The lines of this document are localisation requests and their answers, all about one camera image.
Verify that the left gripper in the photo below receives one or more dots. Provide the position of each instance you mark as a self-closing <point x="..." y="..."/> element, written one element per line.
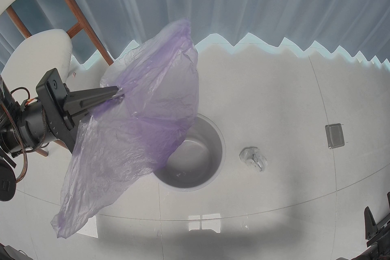
<point x="39" y="121"/>

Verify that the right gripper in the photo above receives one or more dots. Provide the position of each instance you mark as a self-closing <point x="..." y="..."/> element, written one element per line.
<point x="382" y="237"/>

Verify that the purple plastic bag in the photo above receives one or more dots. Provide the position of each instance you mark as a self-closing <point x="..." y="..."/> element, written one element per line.
<point x="146" y="85"/>

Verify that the white trash bin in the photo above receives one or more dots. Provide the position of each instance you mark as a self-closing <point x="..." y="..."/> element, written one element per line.
<point x="198" y="146"/>

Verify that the white wooden chair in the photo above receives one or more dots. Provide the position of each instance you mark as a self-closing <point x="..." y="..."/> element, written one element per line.
<point x="39" y="51"/>

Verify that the crumpled white paper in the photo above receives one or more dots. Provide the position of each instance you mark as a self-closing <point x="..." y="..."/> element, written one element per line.
<point x="253" y="158"/>

